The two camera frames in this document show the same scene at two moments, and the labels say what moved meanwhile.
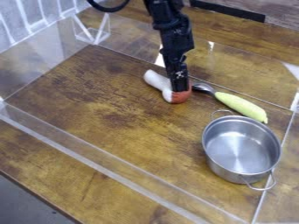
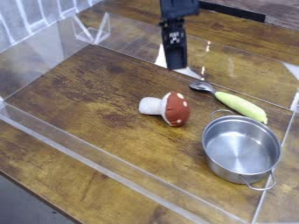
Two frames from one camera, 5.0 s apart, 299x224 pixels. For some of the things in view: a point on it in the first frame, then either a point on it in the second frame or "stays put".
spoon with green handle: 233,102 stays put
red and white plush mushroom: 161,81 to 173,106
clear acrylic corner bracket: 91,34 stays put
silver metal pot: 242,150 stays put
